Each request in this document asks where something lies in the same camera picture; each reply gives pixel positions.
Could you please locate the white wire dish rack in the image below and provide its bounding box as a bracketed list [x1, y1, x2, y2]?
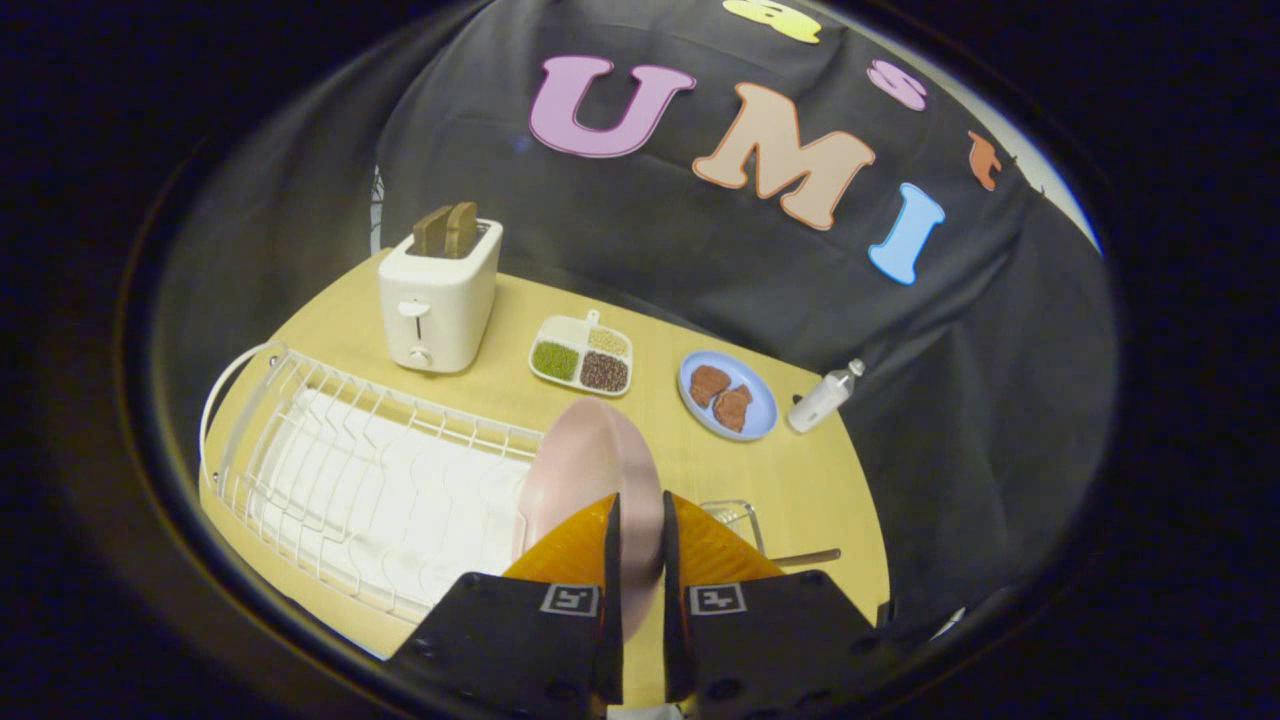
[199, 340, 546, 625]

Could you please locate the pink plate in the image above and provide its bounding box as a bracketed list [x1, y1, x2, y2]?
[512, 397, 666, 641]

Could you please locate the pile of dark red beans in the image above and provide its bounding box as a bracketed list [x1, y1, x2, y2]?
[580, 351, 630, 393]

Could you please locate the black backdrop cloth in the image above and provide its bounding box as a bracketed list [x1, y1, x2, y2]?
[155, 0, 1121, 643]

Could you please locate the brown bread slice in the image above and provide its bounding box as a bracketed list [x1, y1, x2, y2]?
[412, 206, 454, 258]
[445, 201, 480, 259]

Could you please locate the pile of green beans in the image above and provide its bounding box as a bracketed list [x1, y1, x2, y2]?
[532, 341, 580, 381]

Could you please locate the white drain tray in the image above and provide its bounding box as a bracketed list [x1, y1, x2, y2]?
[246, 388, 531, 607]

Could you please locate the brown meat piece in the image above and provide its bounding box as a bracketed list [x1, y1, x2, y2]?
[689, 365, 733, 409]
[712, 384, 754, 434]

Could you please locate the white bottle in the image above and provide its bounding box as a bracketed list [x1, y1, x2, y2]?
[786, 359, 867, 435]

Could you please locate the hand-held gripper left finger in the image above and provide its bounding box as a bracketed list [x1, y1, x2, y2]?
[386, 493, 625, 719]

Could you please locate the white divided tray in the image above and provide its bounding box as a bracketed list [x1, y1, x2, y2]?
[528, 309, 635, 399]

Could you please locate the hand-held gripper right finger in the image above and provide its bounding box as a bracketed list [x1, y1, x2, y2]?
[662, 489, 885, 719]

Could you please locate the wire cutlery basket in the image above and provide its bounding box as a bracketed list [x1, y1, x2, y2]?
[698, 499, 769, 557]

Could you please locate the white toaster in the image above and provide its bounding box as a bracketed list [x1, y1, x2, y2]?
[378, 217, 504, 375]

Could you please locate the blue plate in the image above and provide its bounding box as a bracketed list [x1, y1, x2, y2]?
[678, 349, 779, 443]

